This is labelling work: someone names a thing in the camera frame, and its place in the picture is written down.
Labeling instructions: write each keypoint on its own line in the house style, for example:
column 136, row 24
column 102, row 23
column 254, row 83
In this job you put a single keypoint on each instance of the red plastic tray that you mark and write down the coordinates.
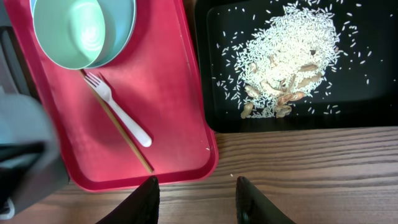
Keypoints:
column 155, row 80

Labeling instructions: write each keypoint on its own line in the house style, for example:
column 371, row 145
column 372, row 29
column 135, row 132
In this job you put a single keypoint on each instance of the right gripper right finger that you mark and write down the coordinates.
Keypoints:
column 253, row 207

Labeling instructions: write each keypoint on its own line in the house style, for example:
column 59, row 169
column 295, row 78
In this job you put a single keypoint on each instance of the grey dishwasher rack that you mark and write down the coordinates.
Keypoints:
column 31, row 164

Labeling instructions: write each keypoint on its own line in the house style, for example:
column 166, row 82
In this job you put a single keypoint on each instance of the black plastic tray bin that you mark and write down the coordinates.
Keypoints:
column 359, row 88

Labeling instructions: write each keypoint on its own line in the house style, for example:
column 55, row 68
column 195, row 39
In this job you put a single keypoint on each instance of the rice and peanut scraps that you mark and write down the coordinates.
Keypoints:
column 285, row 62

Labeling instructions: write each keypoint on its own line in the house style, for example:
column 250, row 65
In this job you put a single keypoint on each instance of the white plastic fork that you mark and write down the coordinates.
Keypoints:
column 104, row 91

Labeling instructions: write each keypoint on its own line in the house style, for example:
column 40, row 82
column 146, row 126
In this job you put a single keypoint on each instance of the wooden chopstick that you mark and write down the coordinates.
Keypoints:
column 120, row 126

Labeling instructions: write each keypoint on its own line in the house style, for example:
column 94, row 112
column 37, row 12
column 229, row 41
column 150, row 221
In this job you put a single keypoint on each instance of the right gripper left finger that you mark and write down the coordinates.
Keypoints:
column 141, row 207

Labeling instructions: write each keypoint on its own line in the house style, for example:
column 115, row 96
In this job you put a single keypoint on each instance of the light blue bowl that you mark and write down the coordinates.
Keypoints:
column 120, row 18

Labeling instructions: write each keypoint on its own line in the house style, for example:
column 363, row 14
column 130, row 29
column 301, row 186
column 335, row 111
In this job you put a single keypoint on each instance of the mint green bowl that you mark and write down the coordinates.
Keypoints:
column 70, row 32

